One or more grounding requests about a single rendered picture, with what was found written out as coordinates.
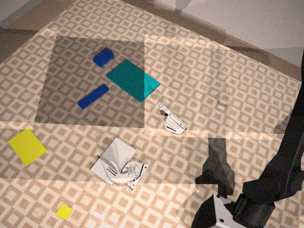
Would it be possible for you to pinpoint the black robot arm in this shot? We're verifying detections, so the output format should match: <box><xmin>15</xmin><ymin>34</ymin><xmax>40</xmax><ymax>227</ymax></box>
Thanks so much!
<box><xmin>232</xmin><ymin>49</ymin><xmax>304</xmax><ymax>228</ymax></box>

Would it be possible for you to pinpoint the teal flat rectangular plate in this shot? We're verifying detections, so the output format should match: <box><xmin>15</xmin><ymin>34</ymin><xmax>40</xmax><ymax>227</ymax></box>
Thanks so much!
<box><xmin>106</xmin><ymin>60</ymin><xmax>160</xmax><ymax>102</ymax></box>

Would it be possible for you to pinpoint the yellow square block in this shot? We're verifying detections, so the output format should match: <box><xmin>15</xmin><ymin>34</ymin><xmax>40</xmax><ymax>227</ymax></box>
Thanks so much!
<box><xmin>56</xmin><ymin>204</ymin><xmax>73</xmax><ymax>220</ymax></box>

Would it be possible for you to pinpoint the yellow flat rectangular plate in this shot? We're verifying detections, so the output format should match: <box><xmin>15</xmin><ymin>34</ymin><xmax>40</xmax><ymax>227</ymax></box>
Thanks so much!
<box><xmin>8</xmin><ymin>127</ymin><xmax>47</xmax><ymax>166</ymax></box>

